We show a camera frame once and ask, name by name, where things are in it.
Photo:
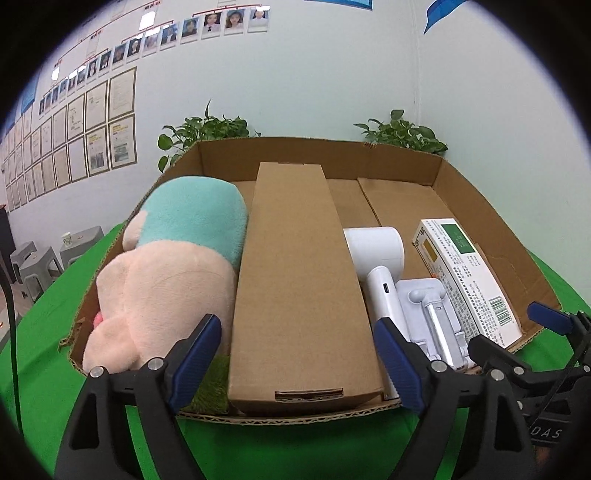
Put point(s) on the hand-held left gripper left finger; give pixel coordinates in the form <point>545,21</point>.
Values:
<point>198,362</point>

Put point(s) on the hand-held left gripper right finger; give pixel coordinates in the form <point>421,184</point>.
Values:
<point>398,367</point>

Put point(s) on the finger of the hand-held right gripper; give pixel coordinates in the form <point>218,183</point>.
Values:
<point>496,355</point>
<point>547,316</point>

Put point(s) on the white phone stand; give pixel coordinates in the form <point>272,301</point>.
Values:
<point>415,304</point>

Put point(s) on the teal and pink plush toy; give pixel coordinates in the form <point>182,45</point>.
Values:
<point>175,286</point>

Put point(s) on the white and green medicine box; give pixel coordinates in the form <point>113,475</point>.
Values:
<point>461,272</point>

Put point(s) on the white hair dryer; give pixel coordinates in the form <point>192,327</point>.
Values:
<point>374,249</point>

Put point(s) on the long brown cardboard box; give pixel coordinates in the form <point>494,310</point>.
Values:
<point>295,277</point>

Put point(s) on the large cardboard box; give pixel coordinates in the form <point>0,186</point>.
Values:
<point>401,203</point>

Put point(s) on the green fuzzy mat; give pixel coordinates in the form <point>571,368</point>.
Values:
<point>212,387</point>

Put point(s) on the green tablecloth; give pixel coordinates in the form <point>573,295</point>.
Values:
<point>286,447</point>

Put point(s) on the grey plastic stool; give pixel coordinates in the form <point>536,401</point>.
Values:
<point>83,242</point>
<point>39,272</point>
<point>21,256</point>

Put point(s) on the white paper cup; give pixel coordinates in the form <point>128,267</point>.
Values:
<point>68,239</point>

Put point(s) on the small green potted plant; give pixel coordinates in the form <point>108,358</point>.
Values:
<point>406,136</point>

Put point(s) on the bushy green potted plant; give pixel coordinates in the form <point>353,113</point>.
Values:
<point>207,129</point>

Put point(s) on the black cabinet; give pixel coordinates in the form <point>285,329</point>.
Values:
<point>4,228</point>

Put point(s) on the row of portrait photos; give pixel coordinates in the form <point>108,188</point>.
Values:
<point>189,27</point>

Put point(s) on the wall of framed certificates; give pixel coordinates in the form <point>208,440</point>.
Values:
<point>92,134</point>

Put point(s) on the blue wall poster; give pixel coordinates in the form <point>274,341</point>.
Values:
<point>337,3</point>
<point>441,11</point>
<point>30,97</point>

